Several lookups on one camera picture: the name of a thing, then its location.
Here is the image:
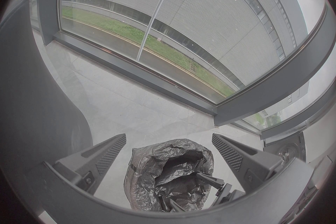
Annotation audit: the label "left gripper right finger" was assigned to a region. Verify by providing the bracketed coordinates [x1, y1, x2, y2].
[211, 133, 284, 190]

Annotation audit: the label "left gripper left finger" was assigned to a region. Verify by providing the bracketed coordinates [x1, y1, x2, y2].
[54, 134, 127, 195]

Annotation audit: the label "window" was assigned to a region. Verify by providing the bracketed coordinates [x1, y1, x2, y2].
[13, 0, 336, 141]

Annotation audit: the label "black plastic bag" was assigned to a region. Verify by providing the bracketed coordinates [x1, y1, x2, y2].
[124, 138, 215, 212]

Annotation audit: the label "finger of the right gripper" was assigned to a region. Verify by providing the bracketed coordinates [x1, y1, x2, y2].
[196, 173, 226, 190]
[167, 198, 185, 212]

